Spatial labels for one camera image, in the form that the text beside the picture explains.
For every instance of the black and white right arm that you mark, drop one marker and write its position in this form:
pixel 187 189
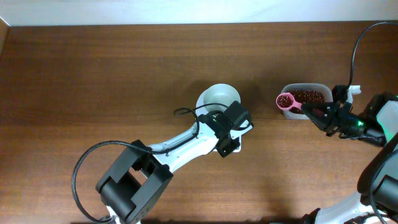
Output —
pixel 376 197

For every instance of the white bowl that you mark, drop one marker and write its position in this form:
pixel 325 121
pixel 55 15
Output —
pixel 220 96

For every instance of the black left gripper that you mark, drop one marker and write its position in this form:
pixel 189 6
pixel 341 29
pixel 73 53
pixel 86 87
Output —
pixel 234 145

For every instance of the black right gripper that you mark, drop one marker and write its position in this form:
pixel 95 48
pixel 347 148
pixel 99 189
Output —
pixel 333 115

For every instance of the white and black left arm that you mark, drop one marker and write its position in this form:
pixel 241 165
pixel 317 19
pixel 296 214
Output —
pixel 138 177

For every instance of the red adzuki beans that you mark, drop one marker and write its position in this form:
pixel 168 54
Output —
pixel 308 96

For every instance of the pink measuring scoop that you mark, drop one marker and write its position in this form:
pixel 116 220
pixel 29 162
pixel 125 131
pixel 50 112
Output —
pixel 286 101

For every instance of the clear plastic container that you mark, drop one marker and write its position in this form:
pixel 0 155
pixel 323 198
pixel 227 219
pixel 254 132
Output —
pixel 295 113

